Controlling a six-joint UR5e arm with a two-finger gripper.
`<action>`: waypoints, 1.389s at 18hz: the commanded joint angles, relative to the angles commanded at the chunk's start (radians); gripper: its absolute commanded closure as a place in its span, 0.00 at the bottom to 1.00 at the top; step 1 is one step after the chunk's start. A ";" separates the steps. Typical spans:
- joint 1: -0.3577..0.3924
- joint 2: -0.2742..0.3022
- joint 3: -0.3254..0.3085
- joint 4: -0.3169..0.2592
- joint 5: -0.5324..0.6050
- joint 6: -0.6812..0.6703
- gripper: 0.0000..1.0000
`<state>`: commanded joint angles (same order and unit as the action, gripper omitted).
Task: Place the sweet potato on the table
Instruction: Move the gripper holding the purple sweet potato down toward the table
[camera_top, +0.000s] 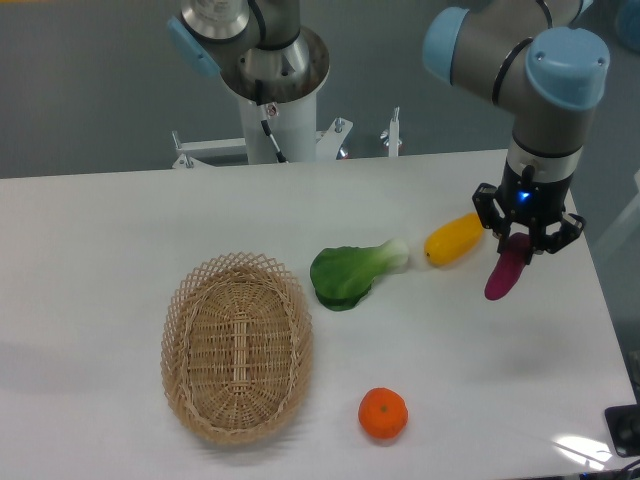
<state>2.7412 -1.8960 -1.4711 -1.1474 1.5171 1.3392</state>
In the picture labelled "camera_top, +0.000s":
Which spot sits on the purple sweet potato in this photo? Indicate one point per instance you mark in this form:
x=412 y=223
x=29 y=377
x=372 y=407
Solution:
x=509 y=267

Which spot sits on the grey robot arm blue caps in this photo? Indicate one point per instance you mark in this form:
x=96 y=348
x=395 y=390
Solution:
x=522 y=56

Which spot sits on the orange mandarin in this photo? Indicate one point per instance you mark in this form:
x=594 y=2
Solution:
x=383 y=413

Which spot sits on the black device at table edge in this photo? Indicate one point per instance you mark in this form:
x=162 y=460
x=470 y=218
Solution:
x=623 y=426

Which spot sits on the yellow mango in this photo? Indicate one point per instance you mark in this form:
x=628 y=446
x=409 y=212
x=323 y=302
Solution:
x=453 y=240

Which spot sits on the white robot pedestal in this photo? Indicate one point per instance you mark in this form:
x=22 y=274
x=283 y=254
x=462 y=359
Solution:
x=292 y=125

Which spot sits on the green bok choy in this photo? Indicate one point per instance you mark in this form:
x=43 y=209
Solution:
x=342 y=276

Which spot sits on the woven wicker basket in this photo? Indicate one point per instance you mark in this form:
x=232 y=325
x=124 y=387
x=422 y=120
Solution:
x=237 y=349

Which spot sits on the white metal base frame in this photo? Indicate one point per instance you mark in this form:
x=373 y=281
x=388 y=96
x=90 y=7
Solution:
x=330 y=145

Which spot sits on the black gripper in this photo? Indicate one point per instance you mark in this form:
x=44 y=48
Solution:
x=535 y=205

